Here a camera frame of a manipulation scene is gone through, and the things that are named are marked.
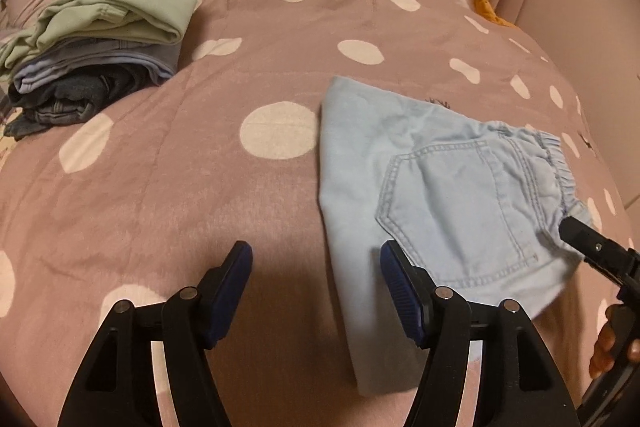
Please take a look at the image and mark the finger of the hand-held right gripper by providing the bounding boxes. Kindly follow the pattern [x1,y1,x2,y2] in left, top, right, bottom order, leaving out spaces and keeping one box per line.
[557,215,640,289]

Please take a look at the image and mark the light blue strawberry pants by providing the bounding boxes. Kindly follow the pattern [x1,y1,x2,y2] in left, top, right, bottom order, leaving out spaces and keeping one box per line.
[317,76,596,398]

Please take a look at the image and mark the pink polka-dot blanket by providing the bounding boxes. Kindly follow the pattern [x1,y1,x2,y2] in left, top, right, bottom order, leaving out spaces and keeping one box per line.
[0,0,631,427]

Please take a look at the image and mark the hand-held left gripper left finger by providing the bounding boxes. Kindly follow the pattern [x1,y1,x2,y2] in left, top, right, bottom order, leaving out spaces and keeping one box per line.
[57,241,253,427]

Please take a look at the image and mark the person's right hand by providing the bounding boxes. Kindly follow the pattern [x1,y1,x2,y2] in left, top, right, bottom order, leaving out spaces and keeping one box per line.
[590,309,617,379]

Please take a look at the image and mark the folded dark jeans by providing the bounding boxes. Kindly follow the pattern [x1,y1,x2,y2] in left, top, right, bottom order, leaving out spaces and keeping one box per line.
[5,69,151,140]

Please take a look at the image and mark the folded grey-blue garment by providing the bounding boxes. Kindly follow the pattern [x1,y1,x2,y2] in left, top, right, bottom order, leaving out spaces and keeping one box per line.
[12,39,181,92]

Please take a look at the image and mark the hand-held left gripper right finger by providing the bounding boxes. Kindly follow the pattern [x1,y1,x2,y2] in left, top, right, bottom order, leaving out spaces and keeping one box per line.
[380,239,583,427]

